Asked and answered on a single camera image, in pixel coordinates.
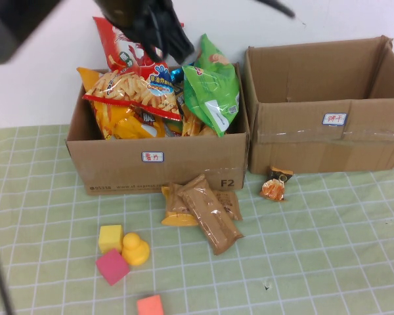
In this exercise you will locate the pink foam cube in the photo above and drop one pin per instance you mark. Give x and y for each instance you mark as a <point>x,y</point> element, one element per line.
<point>111,267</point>

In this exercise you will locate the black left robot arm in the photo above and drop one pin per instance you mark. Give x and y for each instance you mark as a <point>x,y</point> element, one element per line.
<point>6,33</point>

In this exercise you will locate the green checked tablecloth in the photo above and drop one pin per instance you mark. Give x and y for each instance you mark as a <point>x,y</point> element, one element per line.
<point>36,213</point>

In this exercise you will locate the yellow orange chip bag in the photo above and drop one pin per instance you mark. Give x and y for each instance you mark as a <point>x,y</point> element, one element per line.
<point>118,124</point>

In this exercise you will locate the yellow snack packet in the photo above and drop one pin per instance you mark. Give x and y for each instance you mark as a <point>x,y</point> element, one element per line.
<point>174,213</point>

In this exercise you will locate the long brown biscuit packet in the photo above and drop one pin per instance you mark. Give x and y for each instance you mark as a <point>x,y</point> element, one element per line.
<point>213,220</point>

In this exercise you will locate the green snack bag with chips picture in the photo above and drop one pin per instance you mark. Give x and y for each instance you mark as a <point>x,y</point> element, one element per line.
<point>213,49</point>

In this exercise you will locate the dark blue chip bag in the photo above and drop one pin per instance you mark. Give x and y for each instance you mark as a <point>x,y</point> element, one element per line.
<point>177,73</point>

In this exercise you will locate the white label with blue border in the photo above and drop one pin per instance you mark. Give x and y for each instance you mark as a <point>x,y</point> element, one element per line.
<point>152,157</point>
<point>334,119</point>

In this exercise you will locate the black orange small snack packet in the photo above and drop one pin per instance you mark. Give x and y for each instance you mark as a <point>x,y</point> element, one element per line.
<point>274,188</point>

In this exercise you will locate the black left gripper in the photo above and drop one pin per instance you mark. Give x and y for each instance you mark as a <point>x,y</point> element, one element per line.
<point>138,16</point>

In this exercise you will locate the orange foam block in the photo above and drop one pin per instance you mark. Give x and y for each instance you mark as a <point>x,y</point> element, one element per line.
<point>149,306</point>

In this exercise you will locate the yellow rubber duck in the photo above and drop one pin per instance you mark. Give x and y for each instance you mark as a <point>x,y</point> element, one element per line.
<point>134,251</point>

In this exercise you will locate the yellow foam cube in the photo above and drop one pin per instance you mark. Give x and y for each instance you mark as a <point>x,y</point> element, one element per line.
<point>110,238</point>

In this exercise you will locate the orange crisps bag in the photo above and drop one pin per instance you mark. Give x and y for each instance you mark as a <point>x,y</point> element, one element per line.
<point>192,126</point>

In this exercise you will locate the large green chip bag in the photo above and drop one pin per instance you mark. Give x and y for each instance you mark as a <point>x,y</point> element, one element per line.
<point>210,95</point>

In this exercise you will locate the printed cardboard box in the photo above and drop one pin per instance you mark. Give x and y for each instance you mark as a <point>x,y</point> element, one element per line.
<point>118,170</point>

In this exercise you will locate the red shrimp stick bag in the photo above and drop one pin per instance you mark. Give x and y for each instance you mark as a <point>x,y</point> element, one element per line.
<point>131,88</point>

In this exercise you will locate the small green yellow snack bag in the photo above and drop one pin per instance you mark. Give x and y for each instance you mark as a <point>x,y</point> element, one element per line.
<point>174,126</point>

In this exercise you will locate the taped cardboard box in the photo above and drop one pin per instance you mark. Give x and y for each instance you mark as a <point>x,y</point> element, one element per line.
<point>298,154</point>

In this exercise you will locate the short brown biscuit packet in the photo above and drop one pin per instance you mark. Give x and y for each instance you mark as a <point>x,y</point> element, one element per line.
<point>231,205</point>

